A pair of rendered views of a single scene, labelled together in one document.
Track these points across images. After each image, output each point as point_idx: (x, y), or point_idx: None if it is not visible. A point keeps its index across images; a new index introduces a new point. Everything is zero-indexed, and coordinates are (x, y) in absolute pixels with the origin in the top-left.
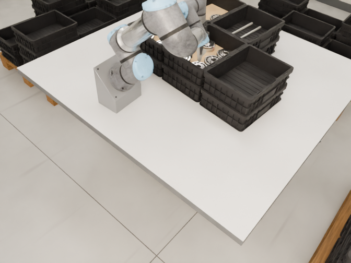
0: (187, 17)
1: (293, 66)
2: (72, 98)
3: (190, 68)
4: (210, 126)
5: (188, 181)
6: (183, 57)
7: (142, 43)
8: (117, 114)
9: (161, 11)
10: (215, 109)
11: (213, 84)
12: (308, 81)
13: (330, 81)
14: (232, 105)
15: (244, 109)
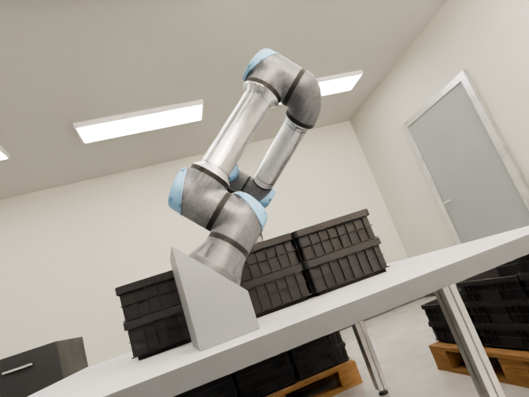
0: (239, 172)
1: None
2: (133, 380)
3: (272, 245)
4: (365, 280)
5: (477, 250)
6: (319, 109)
7: (164, 292)
8: (261, 328)
9: (279, 54)
10: (341, 273)
11: (315, 238)
12: None
13: None
14: (354, 242)
15: (370, 231)
